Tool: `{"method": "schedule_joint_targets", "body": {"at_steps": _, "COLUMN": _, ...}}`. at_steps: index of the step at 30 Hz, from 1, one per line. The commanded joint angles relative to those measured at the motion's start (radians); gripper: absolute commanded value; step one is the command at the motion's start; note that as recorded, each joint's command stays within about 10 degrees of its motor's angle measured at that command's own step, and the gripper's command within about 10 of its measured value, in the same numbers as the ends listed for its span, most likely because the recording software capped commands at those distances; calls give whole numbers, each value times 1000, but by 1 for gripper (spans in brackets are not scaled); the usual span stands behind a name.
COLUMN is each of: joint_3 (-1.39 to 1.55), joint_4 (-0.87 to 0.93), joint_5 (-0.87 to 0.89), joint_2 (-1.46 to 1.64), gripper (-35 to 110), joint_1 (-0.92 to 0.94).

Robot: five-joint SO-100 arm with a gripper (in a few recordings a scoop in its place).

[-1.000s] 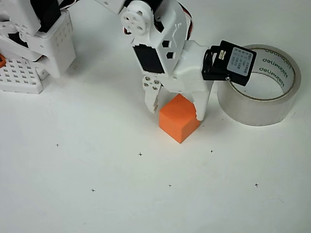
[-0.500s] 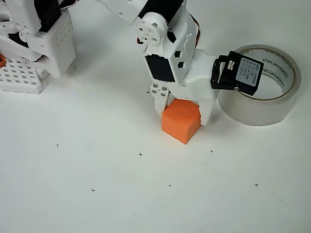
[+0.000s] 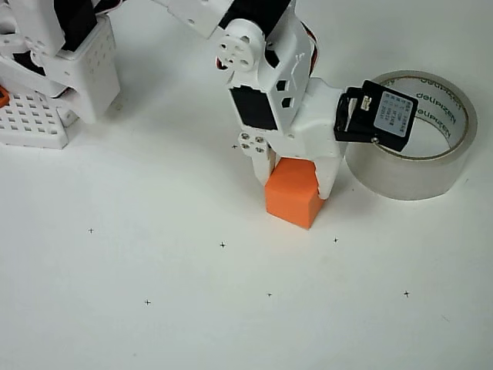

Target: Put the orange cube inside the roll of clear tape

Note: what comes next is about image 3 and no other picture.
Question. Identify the orange cube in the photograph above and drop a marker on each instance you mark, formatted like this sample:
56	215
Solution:
289	200

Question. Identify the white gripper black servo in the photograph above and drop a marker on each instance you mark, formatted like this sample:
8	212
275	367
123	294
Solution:
323	143

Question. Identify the clear packing tape roll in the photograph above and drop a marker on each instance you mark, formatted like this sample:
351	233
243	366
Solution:
404	177

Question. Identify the white perforated base plate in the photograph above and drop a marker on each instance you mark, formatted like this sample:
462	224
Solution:
31	123

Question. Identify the orange table clamp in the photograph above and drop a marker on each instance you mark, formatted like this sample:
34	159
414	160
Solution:
3	96

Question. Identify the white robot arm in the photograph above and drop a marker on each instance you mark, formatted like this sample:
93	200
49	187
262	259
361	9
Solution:
246	50

